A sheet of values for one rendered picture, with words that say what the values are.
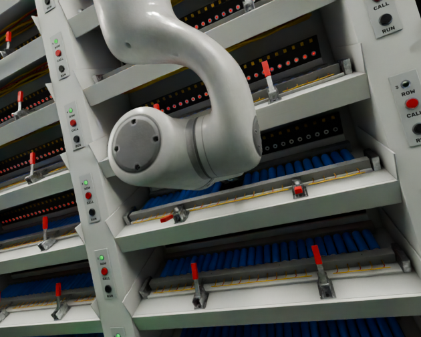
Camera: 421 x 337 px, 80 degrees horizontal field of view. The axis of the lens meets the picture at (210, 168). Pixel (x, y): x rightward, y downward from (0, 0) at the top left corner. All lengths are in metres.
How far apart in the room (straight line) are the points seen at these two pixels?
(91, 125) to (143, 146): 0.47
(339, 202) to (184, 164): 0.33
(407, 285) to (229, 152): 0.43
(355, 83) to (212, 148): 0.34
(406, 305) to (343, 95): 0.38
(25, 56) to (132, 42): 0.66
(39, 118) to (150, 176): 0.64
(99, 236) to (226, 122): 0.53
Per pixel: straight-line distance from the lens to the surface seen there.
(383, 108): 0.53
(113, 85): 0.70
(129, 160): 0.27
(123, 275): 0.70
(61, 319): 0.90
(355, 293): 0.58
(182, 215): 0.58
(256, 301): 0.60
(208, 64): 0.27
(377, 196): 0.53
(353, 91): 0.54
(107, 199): 0.69
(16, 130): 0.94
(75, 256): 0.80
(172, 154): 0.25
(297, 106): 0.52
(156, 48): 0.30
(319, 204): 0.52
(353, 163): 0.56
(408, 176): 0.53
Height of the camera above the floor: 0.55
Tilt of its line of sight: 4 degrees up
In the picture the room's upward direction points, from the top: 14 degrees counter-clockwise
